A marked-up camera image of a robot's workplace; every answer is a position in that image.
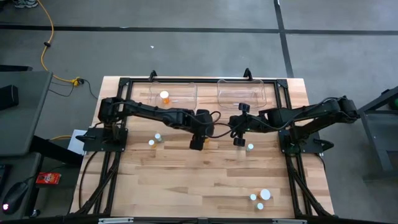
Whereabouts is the black floor tape strip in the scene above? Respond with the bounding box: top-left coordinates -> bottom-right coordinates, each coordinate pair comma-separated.
272,0 -> 295,78
0,23 -> 398,35

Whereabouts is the clear plastic bin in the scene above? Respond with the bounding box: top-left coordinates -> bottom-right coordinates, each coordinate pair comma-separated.
216,78 -> 268,114
146,81 -> 198,113

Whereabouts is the grey desk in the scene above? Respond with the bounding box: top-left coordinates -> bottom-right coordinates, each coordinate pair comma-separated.
0,70 -> 53,157

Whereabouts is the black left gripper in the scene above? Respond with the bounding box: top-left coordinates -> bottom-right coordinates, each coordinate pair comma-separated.
190,108 -> 219,151

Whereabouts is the black floor cable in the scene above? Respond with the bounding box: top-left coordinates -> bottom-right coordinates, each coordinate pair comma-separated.
81,78 -> 100,101

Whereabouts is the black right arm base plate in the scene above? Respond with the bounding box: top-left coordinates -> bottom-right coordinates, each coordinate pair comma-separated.
279,129 -> 335,156

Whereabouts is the person's shoe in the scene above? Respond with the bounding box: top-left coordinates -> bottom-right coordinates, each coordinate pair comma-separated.
12,0 -> 39,9

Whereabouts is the black aluminium rig frame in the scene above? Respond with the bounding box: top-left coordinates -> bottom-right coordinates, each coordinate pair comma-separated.
68,76 -> 335,218

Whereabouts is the red packet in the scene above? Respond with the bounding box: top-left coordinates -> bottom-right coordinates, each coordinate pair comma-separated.
35,171 -> 62,186

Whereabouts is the dark grey metal stand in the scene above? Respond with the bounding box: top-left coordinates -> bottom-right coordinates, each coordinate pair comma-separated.
343,85 -> 398,181

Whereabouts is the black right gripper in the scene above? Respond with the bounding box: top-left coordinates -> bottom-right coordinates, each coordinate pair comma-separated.
229,103 -> 261,147

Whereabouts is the silver bracket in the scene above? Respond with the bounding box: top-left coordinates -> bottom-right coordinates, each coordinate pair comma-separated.
98,217 -> 134,224
272,218 -> 308,224

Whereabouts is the black computer mouse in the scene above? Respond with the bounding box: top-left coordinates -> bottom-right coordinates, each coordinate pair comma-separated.
1,180 -> 29,215

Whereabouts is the black speaker box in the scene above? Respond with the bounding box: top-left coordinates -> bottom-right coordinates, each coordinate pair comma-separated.
0,84 -> 19,110

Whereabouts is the black desk support beam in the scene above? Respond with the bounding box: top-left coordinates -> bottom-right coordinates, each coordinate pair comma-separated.
29,134 -> 85,166

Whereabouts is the long yellow extension cord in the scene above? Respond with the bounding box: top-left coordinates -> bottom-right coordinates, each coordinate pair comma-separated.
36,0 -> 77,84

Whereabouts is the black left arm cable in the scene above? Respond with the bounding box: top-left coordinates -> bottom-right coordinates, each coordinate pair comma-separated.
210,110 -> 234,139

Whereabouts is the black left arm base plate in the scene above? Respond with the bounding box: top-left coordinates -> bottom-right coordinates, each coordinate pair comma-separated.
75,126 -> 129,153

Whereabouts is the dark desk surface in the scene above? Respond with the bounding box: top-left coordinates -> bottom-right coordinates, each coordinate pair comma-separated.
0,151 -> 43,218

